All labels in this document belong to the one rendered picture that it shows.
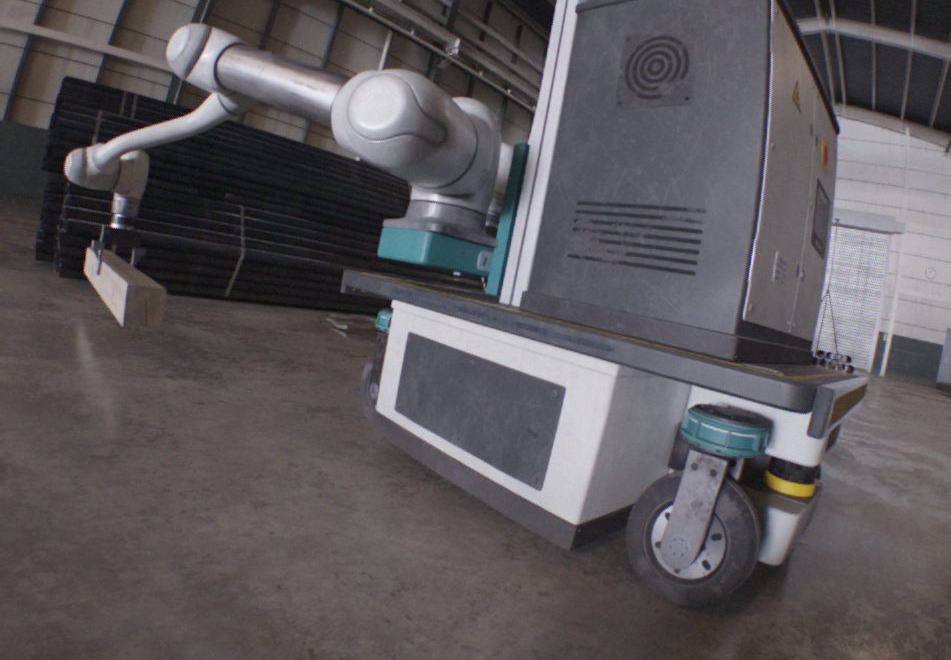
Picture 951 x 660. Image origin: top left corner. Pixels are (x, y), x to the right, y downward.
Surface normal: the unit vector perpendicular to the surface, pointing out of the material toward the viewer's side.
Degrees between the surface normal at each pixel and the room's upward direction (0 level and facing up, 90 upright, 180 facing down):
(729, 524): 93
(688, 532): 90
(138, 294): 90
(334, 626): 0
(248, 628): 0
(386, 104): 91
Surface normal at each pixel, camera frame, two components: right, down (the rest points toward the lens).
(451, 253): 0.66, 0.16
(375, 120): -0.23, -0.04
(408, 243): -0.73, -0.11
